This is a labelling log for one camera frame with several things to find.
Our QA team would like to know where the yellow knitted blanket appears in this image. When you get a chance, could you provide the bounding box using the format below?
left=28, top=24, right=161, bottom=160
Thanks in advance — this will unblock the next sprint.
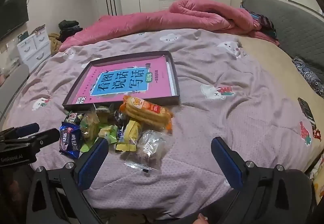
left=48, top=33, right=66, bottom=55

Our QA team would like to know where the orange cracker packet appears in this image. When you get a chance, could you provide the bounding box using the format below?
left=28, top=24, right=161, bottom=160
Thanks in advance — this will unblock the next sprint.
left=119, top=95, right=174, bottom=133

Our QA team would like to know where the dark clothes pile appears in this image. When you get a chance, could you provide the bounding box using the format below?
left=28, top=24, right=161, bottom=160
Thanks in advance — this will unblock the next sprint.
left=58, top=20, right=84, bottom=42

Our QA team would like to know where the light green snack packet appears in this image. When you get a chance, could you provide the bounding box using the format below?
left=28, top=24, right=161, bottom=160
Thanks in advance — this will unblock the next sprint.
left=97, top=124, right=119, bottom=143

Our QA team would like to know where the black phone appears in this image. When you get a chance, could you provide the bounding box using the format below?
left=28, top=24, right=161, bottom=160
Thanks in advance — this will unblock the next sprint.
left=297, top=97, right=317, bottom=131

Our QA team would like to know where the striped clothes pile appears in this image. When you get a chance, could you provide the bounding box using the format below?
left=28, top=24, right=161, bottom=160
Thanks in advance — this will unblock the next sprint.
left=240, top=7, right=279, bottom=39

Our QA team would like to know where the pink book with blue label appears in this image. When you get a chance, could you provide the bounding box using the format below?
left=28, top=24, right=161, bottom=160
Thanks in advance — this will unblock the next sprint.
left=72, top=59, right=175, bottom=104

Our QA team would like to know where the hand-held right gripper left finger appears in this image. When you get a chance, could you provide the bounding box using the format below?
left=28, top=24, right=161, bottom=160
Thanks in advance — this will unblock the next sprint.
left=25, top=137, right=109, bottom=224

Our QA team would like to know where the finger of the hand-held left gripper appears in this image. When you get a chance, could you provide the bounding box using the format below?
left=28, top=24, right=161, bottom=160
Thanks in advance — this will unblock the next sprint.
left=0, top=123, right=40, bottom=139
left=4, top=128, right=61, bottom=148

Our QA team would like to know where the black television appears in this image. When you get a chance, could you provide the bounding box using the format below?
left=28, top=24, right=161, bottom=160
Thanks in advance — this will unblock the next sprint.
left=0, top=0, right=29, bottom=39

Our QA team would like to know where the long yellow snack packet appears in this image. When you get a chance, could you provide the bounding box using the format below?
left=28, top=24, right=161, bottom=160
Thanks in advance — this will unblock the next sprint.
left=115, top=120, right=143, bottom=153

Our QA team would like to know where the white drawer cabinet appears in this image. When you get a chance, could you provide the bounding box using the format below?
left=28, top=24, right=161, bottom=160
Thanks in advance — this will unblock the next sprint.
left=16, top=25, right=52, bottom=72

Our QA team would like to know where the grey padded headboard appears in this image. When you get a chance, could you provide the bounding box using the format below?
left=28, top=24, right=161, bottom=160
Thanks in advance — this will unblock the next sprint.
left=240, top=0, right=324, bottom=80

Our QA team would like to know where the lilac printed bed cover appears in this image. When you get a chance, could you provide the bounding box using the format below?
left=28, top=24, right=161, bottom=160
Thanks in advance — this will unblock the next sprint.
left=2, top=28, right=319, bottom=219

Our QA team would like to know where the clear bag brown snack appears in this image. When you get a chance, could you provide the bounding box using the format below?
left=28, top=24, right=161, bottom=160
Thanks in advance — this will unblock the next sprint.
left=80, top=110, right=102, bottom=141

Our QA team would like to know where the dark patterned pillow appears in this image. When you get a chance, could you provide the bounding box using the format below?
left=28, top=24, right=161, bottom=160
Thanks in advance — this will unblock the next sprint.
left=292, top=56, right=324, bottom=99

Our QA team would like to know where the dark shallow cardboard tray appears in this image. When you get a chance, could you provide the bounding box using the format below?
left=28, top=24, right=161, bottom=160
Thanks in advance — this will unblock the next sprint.
left=62, top=50, right=181, bottom=111

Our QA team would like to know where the clear dried fruit packet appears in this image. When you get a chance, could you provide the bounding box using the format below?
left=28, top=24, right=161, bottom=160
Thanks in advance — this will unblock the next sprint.
left=124, top=129, right=175, bottom=174

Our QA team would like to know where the black and green snack packet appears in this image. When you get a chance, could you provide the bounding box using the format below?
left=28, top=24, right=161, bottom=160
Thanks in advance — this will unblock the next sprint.
left=63, top=111, right=85, bottom=125

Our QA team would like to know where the pink quilt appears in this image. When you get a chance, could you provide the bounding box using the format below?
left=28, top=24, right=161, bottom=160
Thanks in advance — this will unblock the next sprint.
left=59, top=0, right=280, bottom=52

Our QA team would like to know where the blue sandwich cookie packet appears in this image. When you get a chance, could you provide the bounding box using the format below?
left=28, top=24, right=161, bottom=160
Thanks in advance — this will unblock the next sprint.
left=59, top=123, right=84, bottom=159

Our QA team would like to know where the beige bed sheet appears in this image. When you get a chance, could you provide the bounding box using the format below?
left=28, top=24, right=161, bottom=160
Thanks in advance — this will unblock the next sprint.
left=238, top=35, right=324, bottom=171

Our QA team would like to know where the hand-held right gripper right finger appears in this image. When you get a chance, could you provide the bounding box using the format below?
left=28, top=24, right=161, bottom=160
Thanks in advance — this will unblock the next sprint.
left=211, top=136, right=319, bottom=224

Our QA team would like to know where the clear dark brownie packet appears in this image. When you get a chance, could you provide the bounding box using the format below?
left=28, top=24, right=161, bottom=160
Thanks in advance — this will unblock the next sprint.
left=114, top=109, right=128, bottom=125

